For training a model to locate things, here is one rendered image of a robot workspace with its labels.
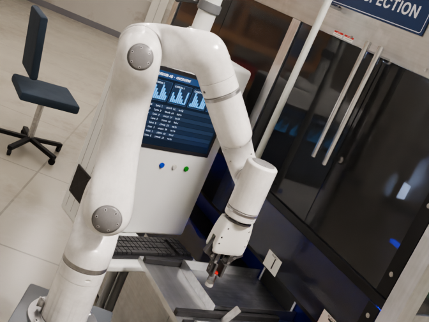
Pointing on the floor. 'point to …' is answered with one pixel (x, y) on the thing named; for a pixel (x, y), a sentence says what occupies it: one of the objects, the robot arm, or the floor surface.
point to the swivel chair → (38, 88)
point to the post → (409, 286)
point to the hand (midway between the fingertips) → (216, 268)
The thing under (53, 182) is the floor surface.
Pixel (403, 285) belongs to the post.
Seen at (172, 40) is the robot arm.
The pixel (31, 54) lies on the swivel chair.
